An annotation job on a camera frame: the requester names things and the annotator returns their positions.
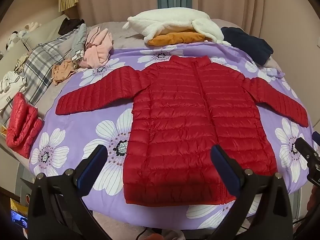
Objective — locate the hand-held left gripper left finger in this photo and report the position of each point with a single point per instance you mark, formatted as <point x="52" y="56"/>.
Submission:
<point x="92" y="165"/>

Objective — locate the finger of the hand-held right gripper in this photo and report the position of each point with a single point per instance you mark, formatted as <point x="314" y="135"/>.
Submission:
<point x="303" y="147"/>

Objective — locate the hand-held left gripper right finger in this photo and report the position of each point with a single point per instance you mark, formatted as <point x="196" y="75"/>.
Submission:
<point x="225" y="167"/>

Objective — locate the red down jacket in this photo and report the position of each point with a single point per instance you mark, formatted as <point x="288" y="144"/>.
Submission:
<point x="180" y="117"/>
<point x="22" y="122"/>

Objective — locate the purple floral blanket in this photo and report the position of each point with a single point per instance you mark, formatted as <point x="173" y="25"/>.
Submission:
<point x="95" y="120"/>

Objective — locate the folded red down jacket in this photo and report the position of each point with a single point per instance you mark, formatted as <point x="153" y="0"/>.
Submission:
<point x="22" y="122"/>

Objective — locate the phone with lit screen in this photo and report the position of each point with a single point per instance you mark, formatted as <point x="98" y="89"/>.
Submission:
<point x="18" y="219"/>

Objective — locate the tan printed garment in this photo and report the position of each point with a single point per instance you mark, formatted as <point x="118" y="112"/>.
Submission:
<point x="62" y="71"/>

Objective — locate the white printed garment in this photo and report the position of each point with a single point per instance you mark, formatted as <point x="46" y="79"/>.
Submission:
<point x="11" y="85"/>

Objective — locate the pink garment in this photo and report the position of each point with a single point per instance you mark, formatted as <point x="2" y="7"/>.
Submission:
<point x="96" y="47"/>

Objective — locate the navy garment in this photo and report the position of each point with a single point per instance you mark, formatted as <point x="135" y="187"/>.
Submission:
<point x="247" y="42"/>

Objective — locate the grey striped garment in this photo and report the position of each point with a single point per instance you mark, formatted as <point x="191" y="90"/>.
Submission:
<point x="79" y="40"/>

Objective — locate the orange garment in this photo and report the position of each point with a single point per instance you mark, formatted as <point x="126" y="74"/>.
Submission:
<point x="175" y="38"/>

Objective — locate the beige pillow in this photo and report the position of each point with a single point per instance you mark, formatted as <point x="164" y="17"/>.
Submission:
<point x="45" y="32"/>

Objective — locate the black garment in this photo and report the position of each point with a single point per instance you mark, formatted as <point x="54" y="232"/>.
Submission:
<point x="70" y="25"/>

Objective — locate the black and white plush dog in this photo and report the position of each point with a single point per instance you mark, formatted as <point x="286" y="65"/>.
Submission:
<point x="12" y="38"/>

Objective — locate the cream plush toy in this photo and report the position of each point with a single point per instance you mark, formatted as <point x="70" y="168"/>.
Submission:
<point x="31" y="26"/>

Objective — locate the white fleece garment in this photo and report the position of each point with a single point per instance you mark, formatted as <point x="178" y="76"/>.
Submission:
<point x="170" y="22"/>

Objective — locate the pink curtain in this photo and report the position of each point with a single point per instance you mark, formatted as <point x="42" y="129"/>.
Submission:
<point x="112" y="0"/>

